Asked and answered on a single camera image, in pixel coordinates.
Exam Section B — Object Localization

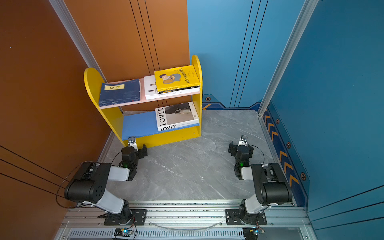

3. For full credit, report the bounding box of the grey white photo book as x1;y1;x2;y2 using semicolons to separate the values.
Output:
155;102;200;132

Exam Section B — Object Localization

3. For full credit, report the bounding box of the white book with brown bars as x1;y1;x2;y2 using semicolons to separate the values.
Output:
144;75;200;100

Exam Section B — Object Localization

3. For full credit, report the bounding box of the black book with orange title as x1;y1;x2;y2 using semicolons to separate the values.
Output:
157;86;200;94

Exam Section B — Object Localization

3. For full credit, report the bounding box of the dark blue book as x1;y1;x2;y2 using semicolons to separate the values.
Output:
99;79;141;107

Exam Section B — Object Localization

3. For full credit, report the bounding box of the yellow cartoon cover book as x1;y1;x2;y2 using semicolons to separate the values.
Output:
155;65;200;91

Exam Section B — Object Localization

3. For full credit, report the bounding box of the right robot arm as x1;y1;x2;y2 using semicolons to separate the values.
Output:
228;141;293;225

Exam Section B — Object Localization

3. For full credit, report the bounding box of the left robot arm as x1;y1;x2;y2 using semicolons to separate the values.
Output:
65;145;148;226

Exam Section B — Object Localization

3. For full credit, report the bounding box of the yellow pink blue bookshelf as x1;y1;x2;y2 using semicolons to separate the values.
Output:
84;68;202;148

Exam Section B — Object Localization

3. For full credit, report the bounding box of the left green circuit board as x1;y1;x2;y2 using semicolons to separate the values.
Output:
114;228;134;240

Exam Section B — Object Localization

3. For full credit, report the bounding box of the right circuit board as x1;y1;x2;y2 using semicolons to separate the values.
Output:
243;228;265;240

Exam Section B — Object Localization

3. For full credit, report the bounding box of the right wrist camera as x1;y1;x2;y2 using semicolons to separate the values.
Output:
239;135;248;145

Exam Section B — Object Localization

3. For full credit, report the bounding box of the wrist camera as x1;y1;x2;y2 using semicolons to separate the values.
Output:
128;137;136;145
239;135;248;145

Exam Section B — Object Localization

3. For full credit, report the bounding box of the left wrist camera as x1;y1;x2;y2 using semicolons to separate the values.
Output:
128;137;136;145

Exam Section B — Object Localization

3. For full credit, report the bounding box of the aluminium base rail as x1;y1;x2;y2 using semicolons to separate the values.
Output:
56;200;316;240

